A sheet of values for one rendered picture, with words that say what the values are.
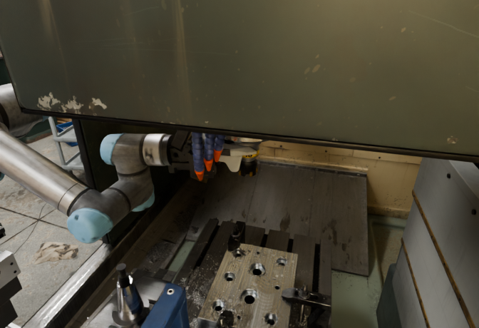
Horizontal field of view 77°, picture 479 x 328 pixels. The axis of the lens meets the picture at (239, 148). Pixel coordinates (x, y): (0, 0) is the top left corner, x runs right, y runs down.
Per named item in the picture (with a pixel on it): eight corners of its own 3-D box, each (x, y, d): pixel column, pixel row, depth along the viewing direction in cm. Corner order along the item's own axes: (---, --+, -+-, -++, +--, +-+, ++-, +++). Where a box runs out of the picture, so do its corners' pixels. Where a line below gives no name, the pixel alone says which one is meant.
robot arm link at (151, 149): (154, 128, 72) (138, 142, 65) (172, 129, 71) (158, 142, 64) (159, 157, 75) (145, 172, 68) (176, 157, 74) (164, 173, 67)
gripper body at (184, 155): (223, 162, 73) (176, 161, 75) (220, 130, 69) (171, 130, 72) (216, 179, 66) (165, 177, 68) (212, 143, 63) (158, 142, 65)
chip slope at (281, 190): (170, 264, 140) (164, 219, 129) (217, 189, 199) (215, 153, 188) (373, 311, 119) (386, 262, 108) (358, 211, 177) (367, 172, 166)
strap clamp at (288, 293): (279, 321, 85) (282, 284, 79) (281, 311, 88) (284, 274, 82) (326, 333, 82) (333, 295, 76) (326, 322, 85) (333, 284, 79)
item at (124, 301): (136, 322, 51) (130, 295, 48) (112, 318, 52) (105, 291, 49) (147, 299, 55) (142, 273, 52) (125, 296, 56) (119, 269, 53)
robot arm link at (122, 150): (120, 158, 78) (112, 127, 74) (160, 160, 76) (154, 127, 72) (102, 173, 70) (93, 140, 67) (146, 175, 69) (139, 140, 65)
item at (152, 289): (125, 297, 57) (124, 294, 57) (140, 275, 62) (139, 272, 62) (157, 306, 56) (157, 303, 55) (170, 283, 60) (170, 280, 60)
